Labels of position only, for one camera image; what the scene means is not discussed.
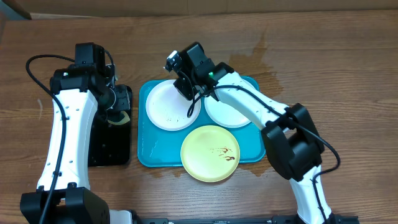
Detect green yellow sponge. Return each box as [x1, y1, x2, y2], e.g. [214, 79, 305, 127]
[107, 111, 131, 126]

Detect black plastic tray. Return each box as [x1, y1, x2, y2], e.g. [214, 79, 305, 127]
[88, 90, 132, 167]

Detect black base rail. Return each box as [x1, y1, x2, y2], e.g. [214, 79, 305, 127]
[108, 208, 360, 224]

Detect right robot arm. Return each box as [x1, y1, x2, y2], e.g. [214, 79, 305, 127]
[164, 42, 333, 223]

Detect yellow-green plate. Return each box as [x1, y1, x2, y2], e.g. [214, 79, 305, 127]
[180, 125, 241, 182]

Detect white plate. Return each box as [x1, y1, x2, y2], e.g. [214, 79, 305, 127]
[204, 96, 250, 128]
[146, 80, 201, 131]

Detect teal plastic tray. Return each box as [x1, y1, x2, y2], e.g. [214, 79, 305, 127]
[137, 80, 266, 167]

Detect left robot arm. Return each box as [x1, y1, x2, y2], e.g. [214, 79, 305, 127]
[20, 43, 137, 223]

